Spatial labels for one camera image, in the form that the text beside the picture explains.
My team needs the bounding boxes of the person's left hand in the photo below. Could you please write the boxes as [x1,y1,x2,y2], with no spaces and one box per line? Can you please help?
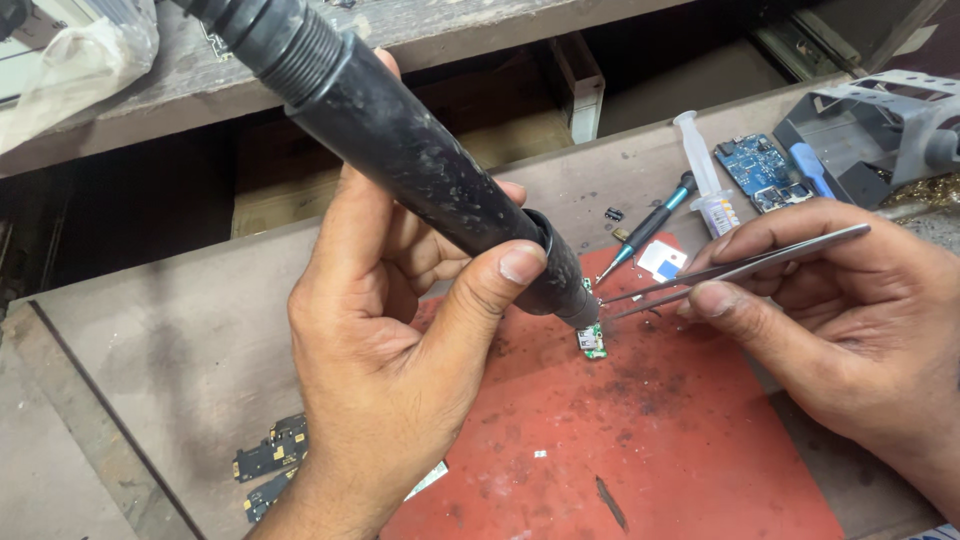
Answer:
[287,48,549,505]

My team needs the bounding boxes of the person's right hand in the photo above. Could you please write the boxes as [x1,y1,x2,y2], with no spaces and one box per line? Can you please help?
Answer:
[676,198,960,481]

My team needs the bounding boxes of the silver metal tweezers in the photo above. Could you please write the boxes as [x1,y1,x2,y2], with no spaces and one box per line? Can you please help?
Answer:
[600,222,873,323]

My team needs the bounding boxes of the black hot air gun handle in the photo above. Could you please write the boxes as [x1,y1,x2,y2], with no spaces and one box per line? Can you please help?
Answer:
[171,0,603,331]

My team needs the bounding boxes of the black charging port board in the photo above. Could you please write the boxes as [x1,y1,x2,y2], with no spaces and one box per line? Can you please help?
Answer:
[243,466,303,524]
[231,412,310,484]

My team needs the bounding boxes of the thin green circuit strip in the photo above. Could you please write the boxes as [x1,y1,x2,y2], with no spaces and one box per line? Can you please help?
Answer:
[403,459,450,502]

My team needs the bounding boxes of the blue plastic pry tool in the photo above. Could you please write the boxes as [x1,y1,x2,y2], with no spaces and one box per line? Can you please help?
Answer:
[789,142,837,201]

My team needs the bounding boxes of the blue phone motherboard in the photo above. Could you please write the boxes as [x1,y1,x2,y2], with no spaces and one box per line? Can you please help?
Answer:
[713,133,816,216]

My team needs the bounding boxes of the white blue sticker piece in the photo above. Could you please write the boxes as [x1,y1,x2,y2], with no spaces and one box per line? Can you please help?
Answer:
[636,240,689,284]

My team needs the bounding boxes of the clear flux syringe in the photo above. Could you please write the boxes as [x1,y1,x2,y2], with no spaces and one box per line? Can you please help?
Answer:
[672,110,741,240]

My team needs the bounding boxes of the grey metal tool stand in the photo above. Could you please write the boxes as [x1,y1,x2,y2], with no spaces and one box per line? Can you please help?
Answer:
[772,69,960,210]

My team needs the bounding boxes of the black teal precision screwdriver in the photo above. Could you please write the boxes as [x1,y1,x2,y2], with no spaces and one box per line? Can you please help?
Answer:
[595,170,699,285]

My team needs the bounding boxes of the small green circuit board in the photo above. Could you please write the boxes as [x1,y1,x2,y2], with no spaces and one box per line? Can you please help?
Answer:
[576,276,609,360]

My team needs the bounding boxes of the red silicone work mat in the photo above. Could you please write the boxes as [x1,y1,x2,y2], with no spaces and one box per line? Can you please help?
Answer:
[380,232,846,540]

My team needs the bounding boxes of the wooden shelf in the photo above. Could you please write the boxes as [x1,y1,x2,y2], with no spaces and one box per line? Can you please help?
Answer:
[0,0,960,260]

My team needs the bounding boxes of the clear plastic bag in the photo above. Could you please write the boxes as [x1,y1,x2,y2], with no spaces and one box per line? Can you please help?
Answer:
[0,0,161,157]

